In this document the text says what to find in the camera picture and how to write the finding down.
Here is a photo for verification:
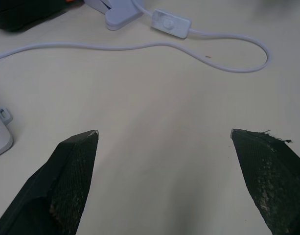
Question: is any white cable with inline switch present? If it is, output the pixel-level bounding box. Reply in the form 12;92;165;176
0;0;273;73

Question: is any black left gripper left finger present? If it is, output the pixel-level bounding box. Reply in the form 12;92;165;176
0;130;100;235

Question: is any white inline cord switch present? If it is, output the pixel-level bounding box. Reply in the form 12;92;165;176
150;9;192;39

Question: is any white lamp clamp base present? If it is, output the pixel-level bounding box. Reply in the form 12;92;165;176
83;0;143;31

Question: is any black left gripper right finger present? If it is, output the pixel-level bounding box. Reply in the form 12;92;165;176
230;128;300;235

